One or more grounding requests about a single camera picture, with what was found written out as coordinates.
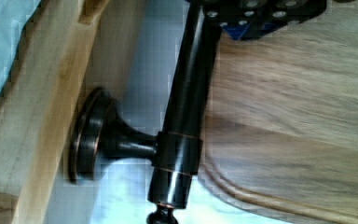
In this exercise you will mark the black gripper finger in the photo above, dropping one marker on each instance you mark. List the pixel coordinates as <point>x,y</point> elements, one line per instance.
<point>247,20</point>

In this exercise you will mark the wooden drawer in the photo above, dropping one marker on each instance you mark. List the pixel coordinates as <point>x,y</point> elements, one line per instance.
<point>68,48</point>

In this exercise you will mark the wooden serving tray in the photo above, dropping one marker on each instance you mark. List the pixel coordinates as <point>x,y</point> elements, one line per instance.
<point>281,132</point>

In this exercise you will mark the black drawer handle bar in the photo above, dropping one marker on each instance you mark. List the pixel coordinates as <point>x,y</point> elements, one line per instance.
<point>102,136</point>

